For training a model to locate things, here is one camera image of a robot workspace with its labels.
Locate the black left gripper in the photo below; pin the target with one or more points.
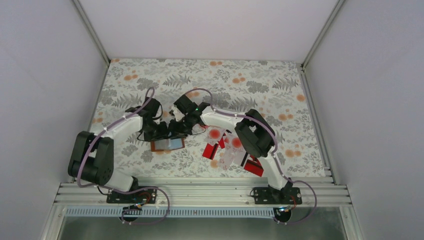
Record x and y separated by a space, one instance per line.
161 135

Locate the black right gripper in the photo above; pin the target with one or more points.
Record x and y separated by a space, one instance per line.
176 132

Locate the brown leather card holder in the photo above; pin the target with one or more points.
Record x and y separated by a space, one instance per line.
167 145

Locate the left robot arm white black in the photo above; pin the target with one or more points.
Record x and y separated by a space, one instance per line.
92 157

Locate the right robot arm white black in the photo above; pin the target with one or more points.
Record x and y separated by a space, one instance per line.
257 138

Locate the white card red circle middle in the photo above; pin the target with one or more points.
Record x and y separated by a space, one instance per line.
214 135

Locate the white card red circle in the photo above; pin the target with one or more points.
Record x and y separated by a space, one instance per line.
214 135
236 143

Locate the red card black stripe left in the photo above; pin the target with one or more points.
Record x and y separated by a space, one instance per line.
210 151

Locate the white card pale pattern bottom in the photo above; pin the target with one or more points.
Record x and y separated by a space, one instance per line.
226 159

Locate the white card red circle centre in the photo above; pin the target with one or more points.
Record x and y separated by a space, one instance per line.
236 143

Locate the white card black stripe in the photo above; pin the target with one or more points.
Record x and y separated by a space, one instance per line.
240 158

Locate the dark red card bottom right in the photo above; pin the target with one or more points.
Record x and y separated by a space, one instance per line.
253 166

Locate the floral patterned table mat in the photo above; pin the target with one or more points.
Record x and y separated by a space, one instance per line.
273 88

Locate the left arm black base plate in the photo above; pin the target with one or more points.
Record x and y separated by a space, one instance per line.
147 196

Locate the slotted grey cable duct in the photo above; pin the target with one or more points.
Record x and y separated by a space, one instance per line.
173 212

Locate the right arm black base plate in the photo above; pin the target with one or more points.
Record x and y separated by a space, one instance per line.
265 196

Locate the aluminium rail frame front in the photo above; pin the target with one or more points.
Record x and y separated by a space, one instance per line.
316 192

